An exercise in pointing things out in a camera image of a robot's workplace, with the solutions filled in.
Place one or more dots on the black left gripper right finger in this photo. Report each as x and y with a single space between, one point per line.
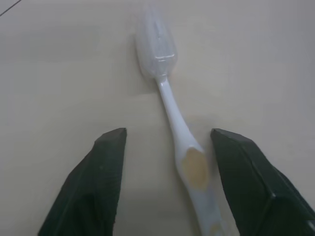
253 186

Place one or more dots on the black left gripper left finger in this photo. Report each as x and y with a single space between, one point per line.
91 186

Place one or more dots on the white toothbrush with clear cap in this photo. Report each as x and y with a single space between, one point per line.
183 137

